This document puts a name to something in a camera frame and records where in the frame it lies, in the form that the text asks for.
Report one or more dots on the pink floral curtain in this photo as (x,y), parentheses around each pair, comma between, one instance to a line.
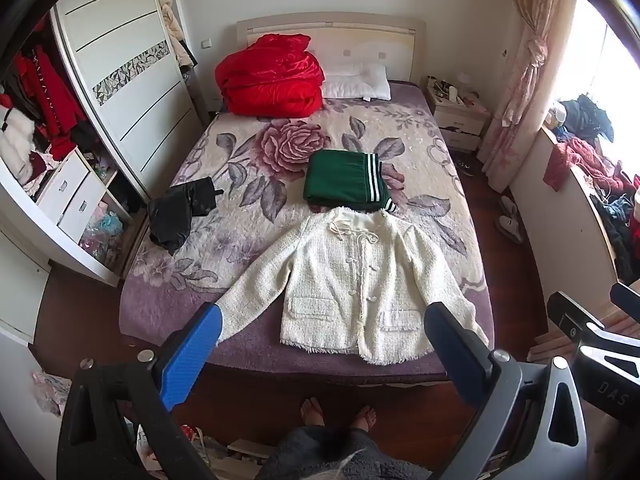
(530,60)

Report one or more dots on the pair of white slippers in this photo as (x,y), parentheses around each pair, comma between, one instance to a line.
(510,220)

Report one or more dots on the white wardrobe drawer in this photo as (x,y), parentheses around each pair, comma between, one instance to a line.
(82,207)
(62,185)

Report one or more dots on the pile of assorted clothes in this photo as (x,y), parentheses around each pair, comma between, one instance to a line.
(585,120)

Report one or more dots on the white tweed jacket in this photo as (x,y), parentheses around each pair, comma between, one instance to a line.
(350,280)

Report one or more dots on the green folded striped garment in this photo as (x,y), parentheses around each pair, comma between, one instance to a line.
(340,180)

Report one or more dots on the red quilt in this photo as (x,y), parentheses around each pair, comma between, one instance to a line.
(270,75)

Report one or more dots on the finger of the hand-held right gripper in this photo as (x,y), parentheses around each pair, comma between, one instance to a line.
(627,297)
(565,310)

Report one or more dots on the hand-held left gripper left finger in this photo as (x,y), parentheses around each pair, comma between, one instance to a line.
(192,355)

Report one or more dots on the white pillow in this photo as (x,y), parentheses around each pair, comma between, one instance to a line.
(357,82)

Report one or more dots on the person's right foot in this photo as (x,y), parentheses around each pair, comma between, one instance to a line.
(362,417)

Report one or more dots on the beige bed headboard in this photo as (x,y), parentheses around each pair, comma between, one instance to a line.
(370,42)

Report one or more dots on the person's left foot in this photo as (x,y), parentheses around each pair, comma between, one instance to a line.
(312,412)

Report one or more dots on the person's grey robe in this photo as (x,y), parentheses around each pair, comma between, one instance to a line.
(325,455)

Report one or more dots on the white nightstand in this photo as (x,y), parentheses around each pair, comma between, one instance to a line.
(460,120)

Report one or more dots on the dark shoes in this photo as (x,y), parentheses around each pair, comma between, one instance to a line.
(462,167)

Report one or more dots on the white sliding wardrobe door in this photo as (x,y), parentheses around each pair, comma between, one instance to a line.
(125,60)

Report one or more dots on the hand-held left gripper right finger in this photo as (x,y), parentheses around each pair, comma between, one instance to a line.
(450,350)

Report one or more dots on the white wardrobe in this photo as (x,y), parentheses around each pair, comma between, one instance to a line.
(30,240)

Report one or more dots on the pink floral cloth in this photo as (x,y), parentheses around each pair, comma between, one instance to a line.
(50,390)

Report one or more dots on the red hanging clothes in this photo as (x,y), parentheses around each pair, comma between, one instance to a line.
(52,100)

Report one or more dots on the red white patterned bag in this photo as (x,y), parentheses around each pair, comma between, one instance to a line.
(192,435)

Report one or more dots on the person's foot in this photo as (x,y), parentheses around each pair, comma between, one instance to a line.
(312,412)
(362,417)

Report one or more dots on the black garment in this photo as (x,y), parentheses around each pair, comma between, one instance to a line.
(175,210)

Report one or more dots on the white cardboard box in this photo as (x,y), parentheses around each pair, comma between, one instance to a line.
(250,447)

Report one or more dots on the white fluffy garment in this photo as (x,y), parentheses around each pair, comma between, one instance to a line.
(15,140)

